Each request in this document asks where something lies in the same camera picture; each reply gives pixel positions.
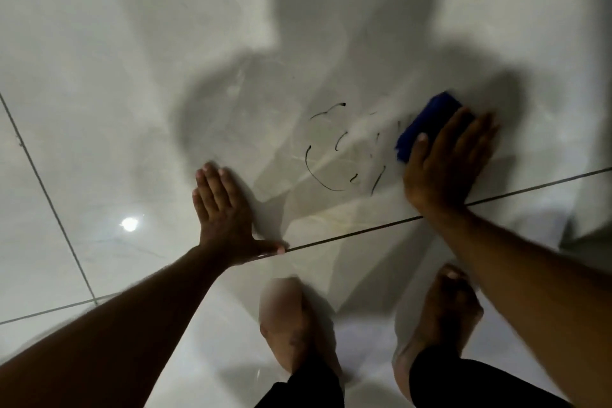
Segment person's right hand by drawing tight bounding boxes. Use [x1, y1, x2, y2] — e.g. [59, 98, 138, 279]
[403, 106, 501, 218]

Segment person's left hand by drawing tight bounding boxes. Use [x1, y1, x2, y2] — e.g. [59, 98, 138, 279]
[192, 162, 287, 268]

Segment blue cleaning sponge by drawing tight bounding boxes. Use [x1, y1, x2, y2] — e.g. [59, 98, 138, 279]
[395, 91, 464, 164]

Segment person's left forearm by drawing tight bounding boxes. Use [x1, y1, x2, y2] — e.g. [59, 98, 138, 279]
[0, 245, 231, 408]

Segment person's right forearm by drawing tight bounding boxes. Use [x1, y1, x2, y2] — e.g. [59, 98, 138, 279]
[423, 204, 612, 408]

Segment person's left foot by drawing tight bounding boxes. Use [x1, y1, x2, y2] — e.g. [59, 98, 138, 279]
[259, 277, 346, 382]

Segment person's foot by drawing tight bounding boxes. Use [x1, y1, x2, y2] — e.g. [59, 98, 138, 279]
[392, 264, 485, 401]
[259, 277, 346, 382]

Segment black marker marks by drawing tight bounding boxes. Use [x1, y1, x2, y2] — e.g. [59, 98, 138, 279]
[304, 102, 401, 196]

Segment person's right foot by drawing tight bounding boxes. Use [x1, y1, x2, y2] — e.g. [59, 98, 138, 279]
[392, 264, 485, 401]

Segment black trousers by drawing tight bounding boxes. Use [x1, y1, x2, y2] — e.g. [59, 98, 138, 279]
[255, 345, 573, 408]

